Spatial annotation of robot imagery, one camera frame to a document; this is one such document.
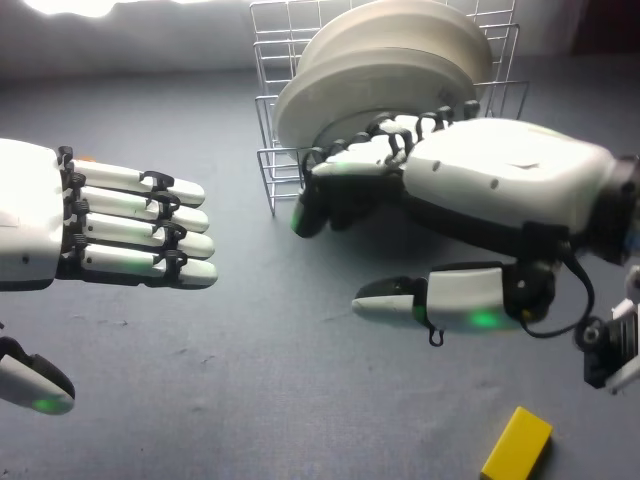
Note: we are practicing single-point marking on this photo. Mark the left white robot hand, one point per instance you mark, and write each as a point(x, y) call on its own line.
point(30, 220)

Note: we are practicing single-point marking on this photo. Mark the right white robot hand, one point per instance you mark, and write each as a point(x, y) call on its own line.
point(500, 180)

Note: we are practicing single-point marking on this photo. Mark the white round plate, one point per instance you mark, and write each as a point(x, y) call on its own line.
point(425, 25)
point(360, 80)

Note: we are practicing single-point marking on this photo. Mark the orange swirl cookie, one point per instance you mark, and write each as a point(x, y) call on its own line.
point(86, 160)

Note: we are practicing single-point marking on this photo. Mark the yellow rectangular block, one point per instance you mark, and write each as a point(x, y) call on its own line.
point(517, 445)

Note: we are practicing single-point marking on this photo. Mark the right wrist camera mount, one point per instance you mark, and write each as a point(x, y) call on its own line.
point(615, 345)

